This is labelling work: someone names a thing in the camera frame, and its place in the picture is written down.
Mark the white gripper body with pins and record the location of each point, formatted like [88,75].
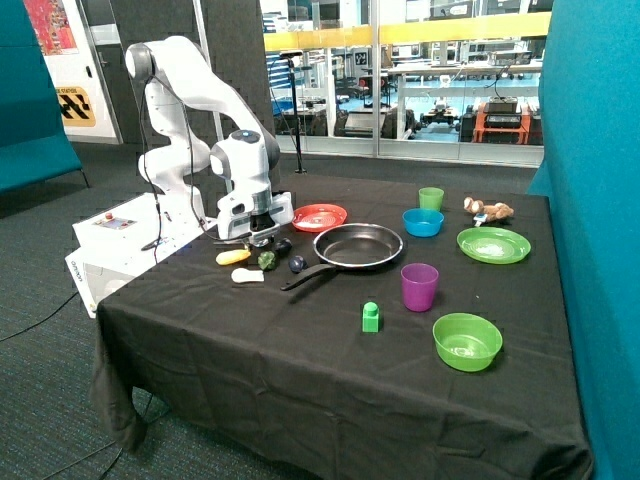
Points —
[253,216]

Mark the green toy capsicum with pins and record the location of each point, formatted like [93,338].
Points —
[267,260]

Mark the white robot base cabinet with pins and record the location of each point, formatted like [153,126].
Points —
[122,242]

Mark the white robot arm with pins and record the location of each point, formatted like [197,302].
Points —
[208,125]

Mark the red plastic plate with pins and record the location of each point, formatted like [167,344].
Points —
[315,218]

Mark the green plastic plate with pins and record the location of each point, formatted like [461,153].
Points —
[493,245]

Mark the silver spoon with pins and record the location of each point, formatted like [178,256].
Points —
[236,243]

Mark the dark purple toy plum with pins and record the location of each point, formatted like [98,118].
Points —
[282,247]

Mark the yellow toy vegetable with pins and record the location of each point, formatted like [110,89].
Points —
[231,257]

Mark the white toy vegetable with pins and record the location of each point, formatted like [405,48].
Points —
[244,275]

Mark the dark blue toy plum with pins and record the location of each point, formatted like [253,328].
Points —
[297,264]

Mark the black frying pan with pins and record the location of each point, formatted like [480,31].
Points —
[351,247]

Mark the green toy block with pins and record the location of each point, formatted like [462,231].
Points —
[370,317]

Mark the blue plastic bowl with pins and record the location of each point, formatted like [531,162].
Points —
[423,223]

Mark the purple plastic cup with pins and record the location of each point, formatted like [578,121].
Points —
[419,282]

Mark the black tablecloth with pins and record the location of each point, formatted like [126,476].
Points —
[291,375]

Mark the green plastic cup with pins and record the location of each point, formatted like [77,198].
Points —
[431,198]

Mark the yellow black warning sign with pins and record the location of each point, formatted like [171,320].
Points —
[75,106]

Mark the green plastic bowl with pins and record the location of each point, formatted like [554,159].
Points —
[466,342]

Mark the brown plush toy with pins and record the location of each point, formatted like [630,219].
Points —
[485,213]

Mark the teal sofa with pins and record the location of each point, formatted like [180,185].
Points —
[34,146]

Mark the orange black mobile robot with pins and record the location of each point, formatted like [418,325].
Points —
[502,120]

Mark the teal partition panel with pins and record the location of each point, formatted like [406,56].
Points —
[589,95]

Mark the red wall poster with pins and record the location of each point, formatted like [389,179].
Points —
[51,25]

